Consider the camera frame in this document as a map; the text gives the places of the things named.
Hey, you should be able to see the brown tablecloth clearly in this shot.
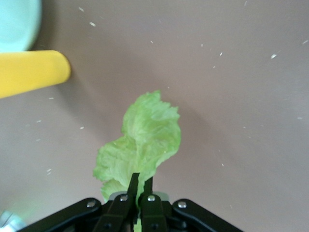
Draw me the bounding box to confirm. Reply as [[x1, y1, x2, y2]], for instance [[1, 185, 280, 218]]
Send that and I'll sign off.
[[0, 0, 309, 232]]

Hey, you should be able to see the mint green plate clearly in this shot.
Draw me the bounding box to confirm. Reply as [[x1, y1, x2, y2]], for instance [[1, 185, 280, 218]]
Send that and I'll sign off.
[[0, 0, 43, 53]]

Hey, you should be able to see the yellow mustard squeeze bottle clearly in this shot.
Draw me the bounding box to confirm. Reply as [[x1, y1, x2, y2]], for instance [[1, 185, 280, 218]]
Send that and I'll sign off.
[[0, 50, 72, 100]]

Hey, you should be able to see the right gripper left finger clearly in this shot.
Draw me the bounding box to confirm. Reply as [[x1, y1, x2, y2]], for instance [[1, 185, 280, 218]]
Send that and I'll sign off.
[[18, 173, 140, 232]]

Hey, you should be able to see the green lettuce leaf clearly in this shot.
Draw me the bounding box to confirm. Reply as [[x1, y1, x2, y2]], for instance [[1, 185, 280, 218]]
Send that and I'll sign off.
[[93, 90, 182, 232]]

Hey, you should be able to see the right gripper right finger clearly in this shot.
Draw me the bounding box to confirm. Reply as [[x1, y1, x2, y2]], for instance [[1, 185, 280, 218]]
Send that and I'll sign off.
[[141, 177, 244, 232]]

